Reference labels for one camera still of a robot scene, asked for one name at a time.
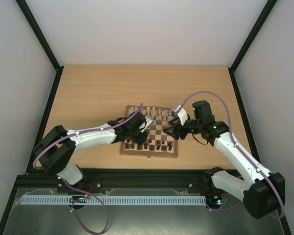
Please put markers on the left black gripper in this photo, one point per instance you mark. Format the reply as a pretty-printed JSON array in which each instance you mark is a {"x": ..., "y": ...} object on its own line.
[{"x": 141, "y": 140}]

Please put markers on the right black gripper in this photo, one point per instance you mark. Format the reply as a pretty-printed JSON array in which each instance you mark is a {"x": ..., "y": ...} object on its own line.
[{"x": 179, "y": 130}]

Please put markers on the wooden chess board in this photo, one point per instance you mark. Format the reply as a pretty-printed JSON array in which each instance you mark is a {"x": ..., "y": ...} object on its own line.
[{"x": 158, "y": 143}]

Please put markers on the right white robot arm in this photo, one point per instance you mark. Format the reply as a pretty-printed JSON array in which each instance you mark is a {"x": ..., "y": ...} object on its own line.
[{"x": 260, "y": 190}]

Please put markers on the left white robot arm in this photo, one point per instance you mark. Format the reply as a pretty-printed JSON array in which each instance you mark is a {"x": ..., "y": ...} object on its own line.
[{"x": 54, "y": 151}]

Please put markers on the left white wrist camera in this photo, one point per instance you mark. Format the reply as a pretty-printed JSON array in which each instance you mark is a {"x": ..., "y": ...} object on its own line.
[{"x": 148, "y": 122}]

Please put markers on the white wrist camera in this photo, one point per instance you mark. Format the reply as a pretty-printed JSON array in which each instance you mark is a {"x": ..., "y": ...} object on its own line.
[
  {"x": 148, "y": 122},
  {"x": 178, "y": 112}
]

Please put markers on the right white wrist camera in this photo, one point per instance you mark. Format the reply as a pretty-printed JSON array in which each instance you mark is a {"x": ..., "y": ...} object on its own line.
[{"x": 178, "y": 112}]

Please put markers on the black aluminium frame rail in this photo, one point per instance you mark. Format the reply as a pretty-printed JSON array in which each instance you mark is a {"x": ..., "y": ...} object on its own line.
[{"x": 120, "y": 178}]

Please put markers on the white slotted cable duct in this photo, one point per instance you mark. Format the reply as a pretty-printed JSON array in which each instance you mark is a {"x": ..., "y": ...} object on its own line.
[{"x": 114, "y": 200}]

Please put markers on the left black frame post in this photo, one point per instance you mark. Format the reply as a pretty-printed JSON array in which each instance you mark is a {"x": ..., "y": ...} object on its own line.
[{"x": 26, "y": 11}]

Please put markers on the black frame post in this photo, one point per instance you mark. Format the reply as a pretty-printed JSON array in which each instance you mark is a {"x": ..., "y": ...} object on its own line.
[
  {"x": 270, "y": 4},
  {"x": 26, "y": 11}
]

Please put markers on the right black frame post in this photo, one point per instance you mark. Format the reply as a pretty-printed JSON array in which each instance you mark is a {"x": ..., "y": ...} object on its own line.
[{"x": 270, "y": 4}]

